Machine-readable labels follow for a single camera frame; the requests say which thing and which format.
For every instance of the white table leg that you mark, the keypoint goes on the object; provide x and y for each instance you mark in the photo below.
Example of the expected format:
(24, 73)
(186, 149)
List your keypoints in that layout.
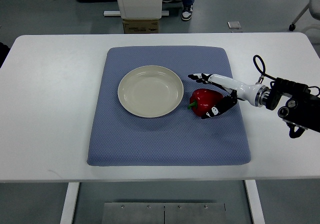
(255, 206)
(70, 202)

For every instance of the white right table leg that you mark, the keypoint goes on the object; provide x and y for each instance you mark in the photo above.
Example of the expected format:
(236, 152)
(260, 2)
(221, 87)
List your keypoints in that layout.
(255, 206)

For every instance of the red bell pepper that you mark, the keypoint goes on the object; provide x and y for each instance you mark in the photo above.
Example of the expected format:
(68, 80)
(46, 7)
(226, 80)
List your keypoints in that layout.
(202, 100)

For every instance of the cardboard box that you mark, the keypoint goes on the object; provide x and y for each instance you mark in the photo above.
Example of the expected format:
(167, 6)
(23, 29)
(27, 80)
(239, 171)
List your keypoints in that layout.
(140, 26)

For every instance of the cream round plate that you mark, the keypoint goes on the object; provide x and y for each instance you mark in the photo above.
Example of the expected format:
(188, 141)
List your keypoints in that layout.
(150, 91)

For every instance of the grey floor plate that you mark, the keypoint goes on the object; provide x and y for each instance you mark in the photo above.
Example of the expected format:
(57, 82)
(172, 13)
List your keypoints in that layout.
(234, 25)

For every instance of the white left table leg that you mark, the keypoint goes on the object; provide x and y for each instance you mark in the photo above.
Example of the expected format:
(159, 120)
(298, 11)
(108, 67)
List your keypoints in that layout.
(70, 202)

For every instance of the white machine stand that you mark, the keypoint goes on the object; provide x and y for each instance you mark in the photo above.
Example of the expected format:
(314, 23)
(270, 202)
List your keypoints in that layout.
(138, 10)

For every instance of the blue quilted mat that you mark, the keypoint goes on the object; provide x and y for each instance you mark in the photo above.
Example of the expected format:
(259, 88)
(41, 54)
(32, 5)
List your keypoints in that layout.
(180, 138)

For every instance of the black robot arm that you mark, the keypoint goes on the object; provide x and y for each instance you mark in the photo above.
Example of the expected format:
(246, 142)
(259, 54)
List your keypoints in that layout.
(301, 111)

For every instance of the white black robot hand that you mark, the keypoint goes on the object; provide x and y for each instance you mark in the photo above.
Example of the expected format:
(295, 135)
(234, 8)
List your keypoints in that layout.
(237, 91)

